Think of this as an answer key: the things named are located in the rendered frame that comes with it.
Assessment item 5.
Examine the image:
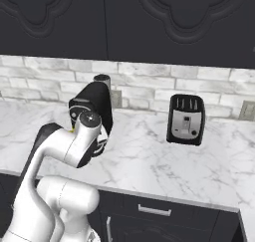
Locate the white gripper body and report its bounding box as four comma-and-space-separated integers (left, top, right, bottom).
95, 131, 110, 158

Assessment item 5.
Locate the black coffee machine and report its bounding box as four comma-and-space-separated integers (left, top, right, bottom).
68, 74, 115, 158

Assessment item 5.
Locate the black and silver toaster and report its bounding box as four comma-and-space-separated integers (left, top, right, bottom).
165, 93, 206, 147

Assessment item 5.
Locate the black base cupboard door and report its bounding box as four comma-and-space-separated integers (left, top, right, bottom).
99, 211, 214, 242
0, 172, 23, 240

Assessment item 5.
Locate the black drawer front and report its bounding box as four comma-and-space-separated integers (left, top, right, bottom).
121, 193, 221, 228

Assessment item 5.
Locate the grey wall socket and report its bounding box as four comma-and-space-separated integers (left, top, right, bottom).
111, 89, 124, 110
238, 100, 255, 122

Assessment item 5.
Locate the silver drawer handle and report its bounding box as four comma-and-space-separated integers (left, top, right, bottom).
136, 203, 173, 218

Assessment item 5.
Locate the silver cupboard door handle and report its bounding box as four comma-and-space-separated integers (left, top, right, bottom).
106, 215, 114, 242

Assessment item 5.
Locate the black wall cupboard door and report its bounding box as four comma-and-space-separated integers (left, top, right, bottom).
104, 0, 255, 70
0, 0, 109, 62

